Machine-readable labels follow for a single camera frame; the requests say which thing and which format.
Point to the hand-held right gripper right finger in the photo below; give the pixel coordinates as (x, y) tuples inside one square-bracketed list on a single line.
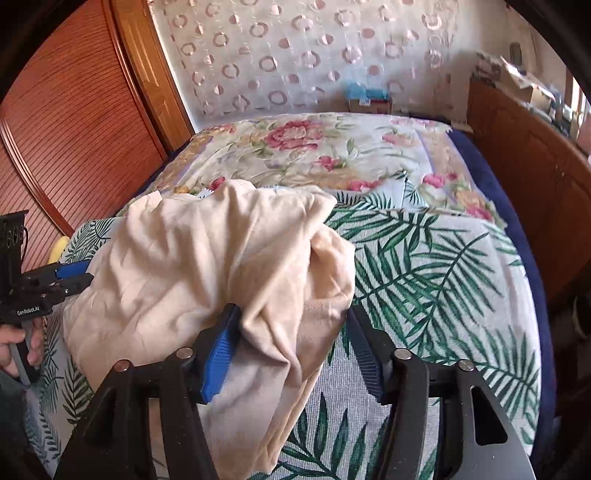
[(367, 364)]

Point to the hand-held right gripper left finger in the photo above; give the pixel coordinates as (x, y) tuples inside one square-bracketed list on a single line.
[(219, 360)]

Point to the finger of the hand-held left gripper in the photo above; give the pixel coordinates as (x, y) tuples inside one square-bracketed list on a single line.
[(69, 288), (71, 270)]

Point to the beige printed t-shirt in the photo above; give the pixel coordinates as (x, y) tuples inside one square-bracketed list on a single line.
[(184, 258)]

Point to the person's left forearm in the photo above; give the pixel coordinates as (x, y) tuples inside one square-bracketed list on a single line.
[(9, 392)]

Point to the person's left hand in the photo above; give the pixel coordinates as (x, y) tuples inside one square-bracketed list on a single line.
[(36, 344)]

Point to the yellow pillow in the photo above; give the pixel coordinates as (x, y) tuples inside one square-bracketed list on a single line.
[(59, 249)]

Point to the reddish wooden slatted wardrobe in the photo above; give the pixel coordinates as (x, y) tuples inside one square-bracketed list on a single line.
[(69, 115)]

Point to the navy blue bed sheet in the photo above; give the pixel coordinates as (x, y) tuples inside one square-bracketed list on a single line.
[(526, 258)]

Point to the floral quilt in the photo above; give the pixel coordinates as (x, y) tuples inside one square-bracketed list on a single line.
[(300, 147)]

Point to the cardboard box with blue items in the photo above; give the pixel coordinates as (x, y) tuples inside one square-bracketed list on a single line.
[(368, 99)]

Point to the wooden sideboard cabinet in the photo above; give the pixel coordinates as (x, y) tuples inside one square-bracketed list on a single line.
[(531, 152)]

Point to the sheer curtain with pink circles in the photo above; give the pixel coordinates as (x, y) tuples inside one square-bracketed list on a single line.
[(300, 55)]

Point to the open cardboard box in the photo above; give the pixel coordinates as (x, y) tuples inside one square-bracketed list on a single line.
[(526, 83)]

